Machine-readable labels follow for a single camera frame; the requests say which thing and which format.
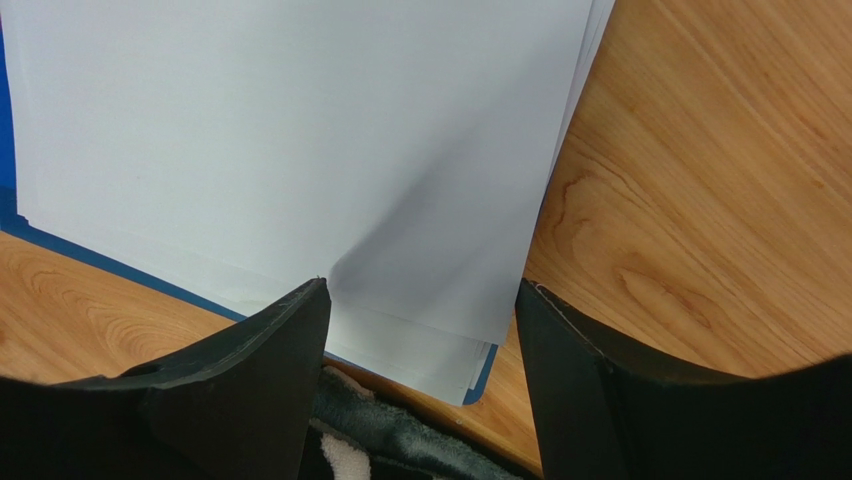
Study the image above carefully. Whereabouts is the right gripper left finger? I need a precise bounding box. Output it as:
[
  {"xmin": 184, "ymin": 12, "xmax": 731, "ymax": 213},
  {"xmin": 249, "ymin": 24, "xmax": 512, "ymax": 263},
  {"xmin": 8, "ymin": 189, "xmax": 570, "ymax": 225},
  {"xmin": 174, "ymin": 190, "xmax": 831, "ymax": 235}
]
[{"xmin": 1, "ymin": 278, "xmax": 331, "ymax": 479}]

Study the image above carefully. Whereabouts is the zebra print cushion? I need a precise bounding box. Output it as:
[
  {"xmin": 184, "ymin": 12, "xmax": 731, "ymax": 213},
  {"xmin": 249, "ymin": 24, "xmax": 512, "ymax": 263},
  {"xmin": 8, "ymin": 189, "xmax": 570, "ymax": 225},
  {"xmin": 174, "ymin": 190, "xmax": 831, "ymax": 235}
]
[{"xmin": 298, "ymin": 365, "xmax": 536, "ymax": 480}]

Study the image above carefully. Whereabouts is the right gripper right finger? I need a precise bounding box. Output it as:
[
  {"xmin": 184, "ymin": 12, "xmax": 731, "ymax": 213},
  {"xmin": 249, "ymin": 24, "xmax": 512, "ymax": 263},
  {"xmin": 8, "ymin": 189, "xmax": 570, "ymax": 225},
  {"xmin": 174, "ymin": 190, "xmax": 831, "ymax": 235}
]
[{"xmin": 515, "ymin": 280, "xmax": 851, "ymax": 479}]

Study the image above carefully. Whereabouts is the printed paper sheet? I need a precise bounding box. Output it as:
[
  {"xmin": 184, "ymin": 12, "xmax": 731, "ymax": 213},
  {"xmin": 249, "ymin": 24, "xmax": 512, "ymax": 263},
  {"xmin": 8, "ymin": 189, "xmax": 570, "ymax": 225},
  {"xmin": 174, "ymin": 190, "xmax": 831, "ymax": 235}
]
[{"xmin": 19, "ymin": 0, "xmax": 617, "ymax": 407}]

